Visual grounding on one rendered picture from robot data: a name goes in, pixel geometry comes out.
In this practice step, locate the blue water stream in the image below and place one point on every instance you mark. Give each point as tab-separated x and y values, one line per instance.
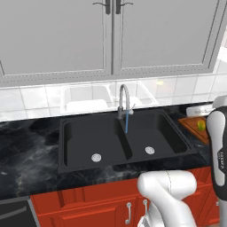
127	124

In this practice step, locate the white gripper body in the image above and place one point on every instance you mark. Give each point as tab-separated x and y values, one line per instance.
196	111

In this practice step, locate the black dishwasher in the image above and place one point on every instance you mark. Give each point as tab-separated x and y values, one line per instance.
11	222

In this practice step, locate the grey sink faucet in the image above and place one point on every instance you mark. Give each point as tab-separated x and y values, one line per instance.
124	91

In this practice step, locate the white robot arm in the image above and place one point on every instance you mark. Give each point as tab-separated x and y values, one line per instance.
165	189

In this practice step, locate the yellow-green fruit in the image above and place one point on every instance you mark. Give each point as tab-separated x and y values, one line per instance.
201	126

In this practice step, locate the black double sink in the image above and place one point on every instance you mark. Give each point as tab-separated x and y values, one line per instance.
88	139

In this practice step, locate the red cabinet front panel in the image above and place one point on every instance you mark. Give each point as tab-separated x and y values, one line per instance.
88	193

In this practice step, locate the wooden cutting board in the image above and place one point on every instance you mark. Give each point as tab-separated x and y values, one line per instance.
191	125

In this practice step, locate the grey upper cupboard door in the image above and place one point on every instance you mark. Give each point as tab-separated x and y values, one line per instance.
165	32
53	38

